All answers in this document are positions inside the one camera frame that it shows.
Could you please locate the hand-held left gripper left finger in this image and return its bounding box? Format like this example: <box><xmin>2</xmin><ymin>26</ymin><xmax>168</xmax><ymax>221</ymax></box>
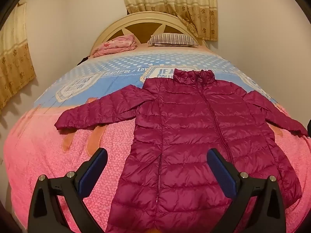
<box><xmin>28</xmin><ymin>148</ymin><xmax>108</xmax><ymax>233</ymax></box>

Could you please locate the pink and blue printed bedspread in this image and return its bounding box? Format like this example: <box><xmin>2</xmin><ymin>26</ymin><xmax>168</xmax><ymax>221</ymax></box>
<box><xmin>3</xmin><ymin>46</ymin><xmax>311</xmax><ymax>233</ymax></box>

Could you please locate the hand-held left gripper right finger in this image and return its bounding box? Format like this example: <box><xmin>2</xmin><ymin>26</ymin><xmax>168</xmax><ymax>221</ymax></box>
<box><xmin>207</xmin><ymin>148</ymin><xmax>286</xmax><ymax>233</ymax></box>

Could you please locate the striped pillow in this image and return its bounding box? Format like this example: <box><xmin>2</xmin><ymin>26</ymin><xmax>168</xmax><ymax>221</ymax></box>
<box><xmin>147</xmin><ymin>33</ymin><xmax>199</xmax><ymax>47</ymax></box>

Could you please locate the magenta puffer jacket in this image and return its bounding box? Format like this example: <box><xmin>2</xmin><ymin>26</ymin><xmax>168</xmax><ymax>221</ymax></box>
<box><xmin>54</xmin><ymin>68</ymin><xmax>309</xmax><ymax>233</ymax></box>

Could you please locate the cream wooden headboard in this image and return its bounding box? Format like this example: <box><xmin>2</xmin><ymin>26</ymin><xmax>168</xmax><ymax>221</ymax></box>
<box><xmin>90</xmin><ymin>12</ymin><xmax>209</xmax><ymax>56</ymax></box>

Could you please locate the folded pink floral quilt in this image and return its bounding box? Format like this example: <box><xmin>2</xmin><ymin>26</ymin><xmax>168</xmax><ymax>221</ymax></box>
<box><xmin>92</xmin><ymin>34</ymin><xmax>138</xmax><ymax>58</ymax></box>

